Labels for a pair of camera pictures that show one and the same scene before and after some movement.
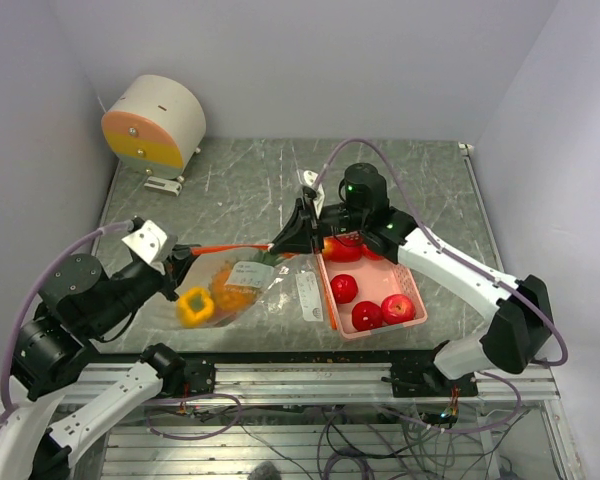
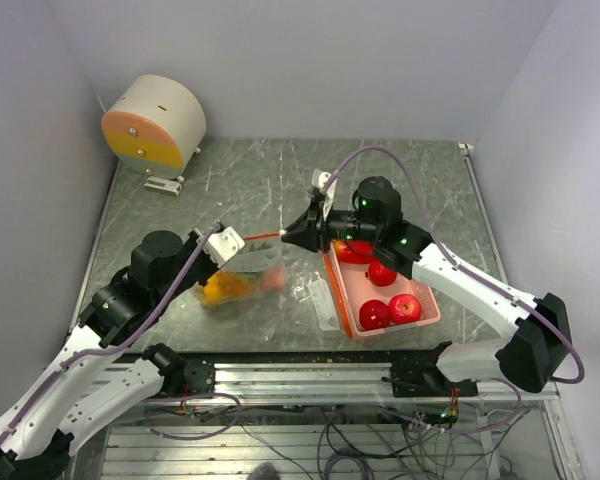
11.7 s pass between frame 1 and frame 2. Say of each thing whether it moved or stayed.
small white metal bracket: stayed
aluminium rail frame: stayed
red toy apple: moved
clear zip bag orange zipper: moved
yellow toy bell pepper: moved
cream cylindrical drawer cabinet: stayed
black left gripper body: moved
